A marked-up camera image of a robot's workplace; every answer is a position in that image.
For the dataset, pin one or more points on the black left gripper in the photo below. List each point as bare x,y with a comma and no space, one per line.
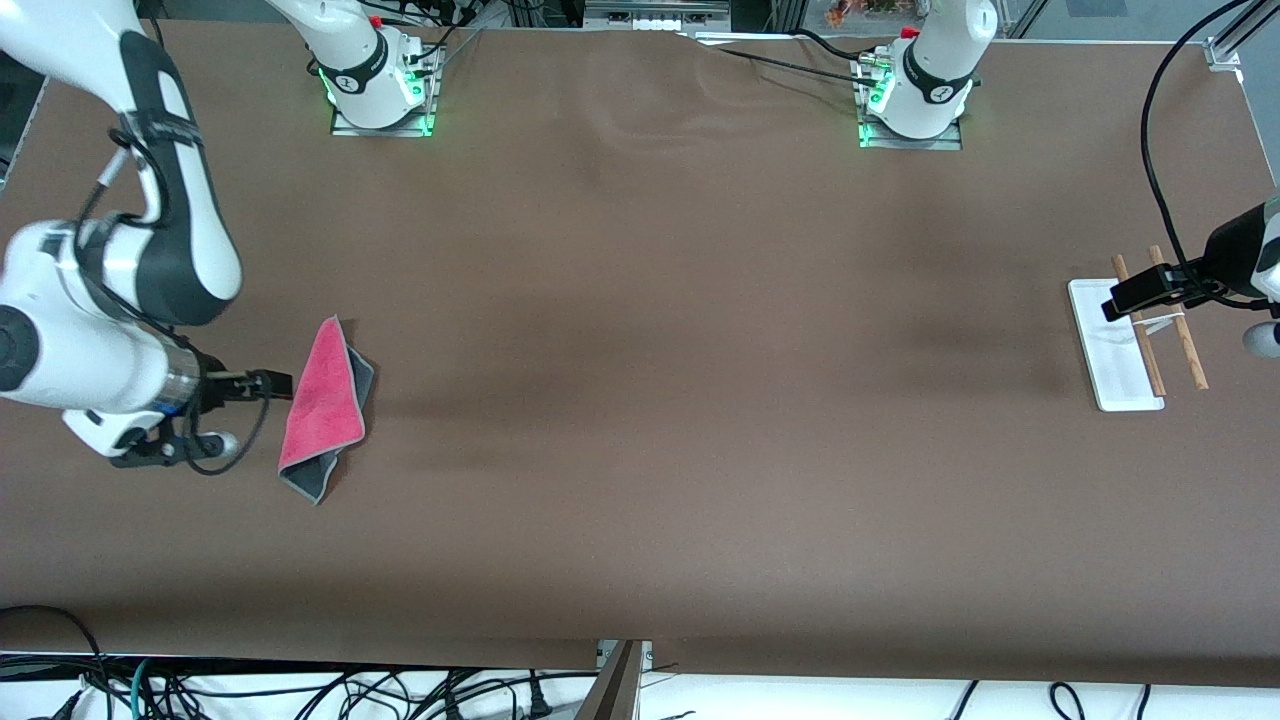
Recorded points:
1232,257

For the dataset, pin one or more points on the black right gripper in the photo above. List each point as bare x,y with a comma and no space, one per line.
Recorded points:
214,387

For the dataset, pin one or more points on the pink and grey towel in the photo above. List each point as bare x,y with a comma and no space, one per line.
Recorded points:
322,400

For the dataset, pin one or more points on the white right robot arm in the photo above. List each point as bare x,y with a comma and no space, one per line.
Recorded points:
70,360

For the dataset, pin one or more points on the white towel rack wooden rods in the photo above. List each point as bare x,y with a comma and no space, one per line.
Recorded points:
1115,360

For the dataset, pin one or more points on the grey support beam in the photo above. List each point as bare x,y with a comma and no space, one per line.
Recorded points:
612,690

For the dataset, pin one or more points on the grey power strip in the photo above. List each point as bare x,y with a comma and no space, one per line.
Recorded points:
655,14

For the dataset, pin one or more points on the aluminium frame corner bracket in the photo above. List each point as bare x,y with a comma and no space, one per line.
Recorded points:
1225,52

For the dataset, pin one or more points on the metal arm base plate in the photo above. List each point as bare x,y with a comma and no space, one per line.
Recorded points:
910,143
380,130

